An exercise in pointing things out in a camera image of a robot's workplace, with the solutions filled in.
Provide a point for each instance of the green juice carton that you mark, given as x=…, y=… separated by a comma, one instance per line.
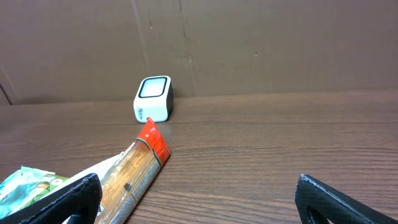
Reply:
x=43, y=186

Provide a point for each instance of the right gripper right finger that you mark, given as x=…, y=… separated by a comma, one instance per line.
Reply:
x=318, y=203

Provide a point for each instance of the white barcode scanner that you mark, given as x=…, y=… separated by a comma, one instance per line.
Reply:
x=154, y=99

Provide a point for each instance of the orange biscuit roll package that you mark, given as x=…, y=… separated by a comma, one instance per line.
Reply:
x=129, y=177

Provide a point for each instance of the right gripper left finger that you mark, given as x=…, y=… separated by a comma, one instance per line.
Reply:
x=78, y=202

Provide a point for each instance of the white cosmetic tube gold cap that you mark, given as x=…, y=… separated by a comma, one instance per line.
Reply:
x=100, y=169

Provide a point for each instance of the teal wet wipes pack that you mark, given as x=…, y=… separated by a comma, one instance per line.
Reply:
x=25, y=175

